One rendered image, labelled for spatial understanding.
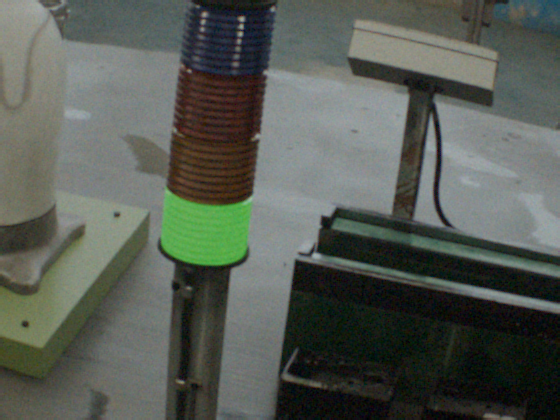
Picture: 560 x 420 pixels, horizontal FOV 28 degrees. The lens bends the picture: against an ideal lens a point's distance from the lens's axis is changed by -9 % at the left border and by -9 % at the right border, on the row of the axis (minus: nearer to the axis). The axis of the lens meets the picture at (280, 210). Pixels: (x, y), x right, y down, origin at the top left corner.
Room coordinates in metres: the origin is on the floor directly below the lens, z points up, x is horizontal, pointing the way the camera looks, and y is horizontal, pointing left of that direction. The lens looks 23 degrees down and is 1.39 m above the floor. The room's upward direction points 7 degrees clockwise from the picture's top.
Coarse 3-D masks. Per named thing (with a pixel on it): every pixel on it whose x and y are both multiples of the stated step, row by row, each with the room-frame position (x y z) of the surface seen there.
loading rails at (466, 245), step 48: (336, 240) 1.06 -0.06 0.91; (384, 240) 1.05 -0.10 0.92; (432, 240) 1.06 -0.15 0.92; (480, 240) 1.06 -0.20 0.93; (336, 288) 0.96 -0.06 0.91; (384, 288) 0.95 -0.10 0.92; (432, 288) 0.94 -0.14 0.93; (480, 288) 0.97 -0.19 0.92; (528, 288) 1.02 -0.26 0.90; (288, 336) 0.96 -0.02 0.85; (336, 336) 0.95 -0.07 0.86; (384, 336) 0.95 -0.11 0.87; (432, 336) 0.94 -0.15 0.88; (480, 336) 0.93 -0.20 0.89; (528, 336) 0.92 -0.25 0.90; (528, 384) 0.91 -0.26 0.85
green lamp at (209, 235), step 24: (168, 192) 0.73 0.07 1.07; (168, 216) 0.73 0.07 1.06; (192, 216) 0.72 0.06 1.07; (216, 216) 0.72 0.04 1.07; (240, 216) 0.73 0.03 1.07; (168, 240) 0.73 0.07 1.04; (192, 240) 0.72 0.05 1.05; (216, 240) 0.72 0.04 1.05; (240, 240) 0.73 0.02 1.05; (216, 264) 0.72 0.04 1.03
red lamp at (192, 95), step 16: (192, 80) 0.72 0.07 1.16; (208, 80) 0.72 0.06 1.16; (224, 80) 0.72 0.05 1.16; (240, 80) 0.72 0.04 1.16; (256, 80) 0.73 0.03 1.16; (176, 96) 0.74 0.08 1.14; (192, 96) 0.72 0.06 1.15; (208, 96) 0.72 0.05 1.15; (224, 96) 0.72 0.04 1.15; (240, 96) 0.72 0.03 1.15; (256, 96) 0.73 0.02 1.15; (176, 112) 0.73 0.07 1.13; (192, 112) 0.72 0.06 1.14; (208, 112) 0.72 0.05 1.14; (224, 112) 0.72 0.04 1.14; (240, 112) 0.72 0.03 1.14; (256, 112) 0.73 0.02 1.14; (192, 128) 0.72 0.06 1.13; (208, 128) 0.72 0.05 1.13; (224, 128) 0.72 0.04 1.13; (240, 128) 0.72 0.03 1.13; (256, 128) 0.73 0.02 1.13
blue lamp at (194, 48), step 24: (192, 0) 0.76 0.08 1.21; (192, 24) 0.73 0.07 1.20; (216, 24) 0.72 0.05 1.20; (240, 24) 0.72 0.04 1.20; (264, 24) 0.73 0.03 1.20; (192, 48) 0.72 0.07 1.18; (216, 48) 0.72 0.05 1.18; (240, 48) 0.72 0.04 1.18; (264, 48) 0.73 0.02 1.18; (216, 72) 0.72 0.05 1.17; (240, 72) 0.72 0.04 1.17
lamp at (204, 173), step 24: (192, 144) 0.72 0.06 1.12; (216, 144) 0.72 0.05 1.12; (240, 144) 0.72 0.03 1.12; (168, 168) 0.74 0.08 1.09; (192, 168) 0.72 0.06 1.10; (216, 168) 0.72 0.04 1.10; (240, 168) 0.72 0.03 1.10; (192, 192) 0.72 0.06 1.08; (216, 192) 0.72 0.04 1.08; (240, 192) 0.73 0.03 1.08
